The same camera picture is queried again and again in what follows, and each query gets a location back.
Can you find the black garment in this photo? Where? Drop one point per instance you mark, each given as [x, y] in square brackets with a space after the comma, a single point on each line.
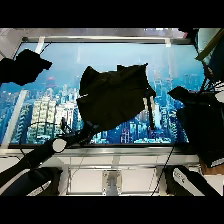
[113, 96]
[23, 68]

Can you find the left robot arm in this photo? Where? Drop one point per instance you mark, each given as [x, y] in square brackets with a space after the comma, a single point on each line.
[36, 156]

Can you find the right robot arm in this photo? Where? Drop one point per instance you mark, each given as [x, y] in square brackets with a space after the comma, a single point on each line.
[196, 133]

